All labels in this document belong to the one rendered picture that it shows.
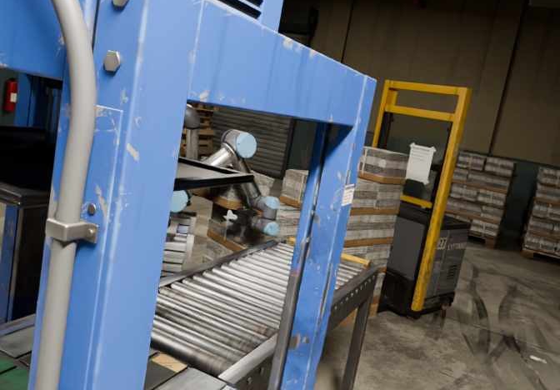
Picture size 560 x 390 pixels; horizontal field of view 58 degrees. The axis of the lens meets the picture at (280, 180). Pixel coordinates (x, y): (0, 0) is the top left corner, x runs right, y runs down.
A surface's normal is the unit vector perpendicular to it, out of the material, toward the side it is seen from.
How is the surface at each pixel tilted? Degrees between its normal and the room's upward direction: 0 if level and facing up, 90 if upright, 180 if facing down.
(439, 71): 90
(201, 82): 90
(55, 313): 90
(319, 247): 90
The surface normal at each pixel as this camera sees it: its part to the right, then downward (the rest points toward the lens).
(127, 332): 0.88, 0.22
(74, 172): 0.35, 0.22
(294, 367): -0.44, 0.05
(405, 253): -0.73, -0.04
